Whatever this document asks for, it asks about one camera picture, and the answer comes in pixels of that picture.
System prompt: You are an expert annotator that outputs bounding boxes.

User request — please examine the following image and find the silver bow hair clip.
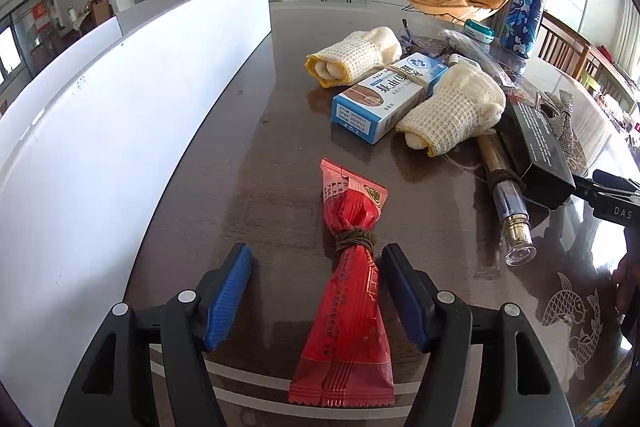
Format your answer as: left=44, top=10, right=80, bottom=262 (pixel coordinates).
left=537, top=89, right=576, bottom=152

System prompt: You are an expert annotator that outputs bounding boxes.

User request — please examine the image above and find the blue patterned bottle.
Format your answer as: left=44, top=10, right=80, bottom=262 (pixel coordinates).
left=501, top=0, right=552, bottom=60

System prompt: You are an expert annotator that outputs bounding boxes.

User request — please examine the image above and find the small teal case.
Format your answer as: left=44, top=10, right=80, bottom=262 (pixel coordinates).
left=463, top=19, right=496, bottom=45

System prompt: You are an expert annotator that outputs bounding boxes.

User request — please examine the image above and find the black carton box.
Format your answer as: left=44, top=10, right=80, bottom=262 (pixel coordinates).
left=500, top=101, right=577, bottom=210

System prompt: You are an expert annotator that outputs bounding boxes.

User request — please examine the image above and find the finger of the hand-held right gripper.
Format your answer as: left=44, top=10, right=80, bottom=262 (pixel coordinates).
left=571, top=174, right=640, bottom=208
left=592, top=169, right=640, bottom=194

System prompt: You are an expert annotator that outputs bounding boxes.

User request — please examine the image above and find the blue white ointment box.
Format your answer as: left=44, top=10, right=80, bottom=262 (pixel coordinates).
left=331, top=52, right=449, bottom=146

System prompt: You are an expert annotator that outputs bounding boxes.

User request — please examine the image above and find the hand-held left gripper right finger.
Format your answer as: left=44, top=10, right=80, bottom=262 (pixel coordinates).
left=381, top=243, right=573, bottom=427

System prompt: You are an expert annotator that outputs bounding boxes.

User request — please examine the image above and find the clear bag of sticks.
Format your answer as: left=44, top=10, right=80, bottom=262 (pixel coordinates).
left=435, top=28, right=516, bottom=88

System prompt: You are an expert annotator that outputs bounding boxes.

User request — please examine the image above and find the glass gold spray bottle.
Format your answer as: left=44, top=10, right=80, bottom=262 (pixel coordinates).
left=475, top=132, right=537, bottom=268

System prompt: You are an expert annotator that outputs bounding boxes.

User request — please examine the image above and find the cream knit glove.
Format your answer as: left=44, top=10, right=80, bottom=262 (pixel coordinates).
left=305, top=26, right=403, bottom=88
left=395, top=64, right=507, bottom=158

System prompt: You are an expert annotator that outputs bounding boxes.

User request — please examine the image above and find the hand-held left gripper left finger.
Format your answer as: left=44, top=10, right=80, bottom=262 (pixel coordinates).
left=54, top=243, right=253, bottom=427

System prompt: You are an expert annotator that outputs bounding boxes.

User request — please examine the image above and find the person's right hand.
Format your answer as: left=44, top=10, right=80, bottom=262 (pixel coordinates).
left=611, top=251, right=640, bottom=303

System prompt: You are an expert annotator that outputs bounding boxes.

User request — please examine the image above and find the red snack packet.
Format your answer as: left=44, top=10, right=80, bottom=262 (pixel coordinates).
left=288, top=158, right=396, bottom=408

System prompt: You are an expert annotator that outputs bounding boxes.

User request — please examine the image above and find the white cardboard box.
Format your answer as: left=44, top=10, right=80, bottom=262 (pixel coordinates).
left=0, top=0, right=273, bottom=408

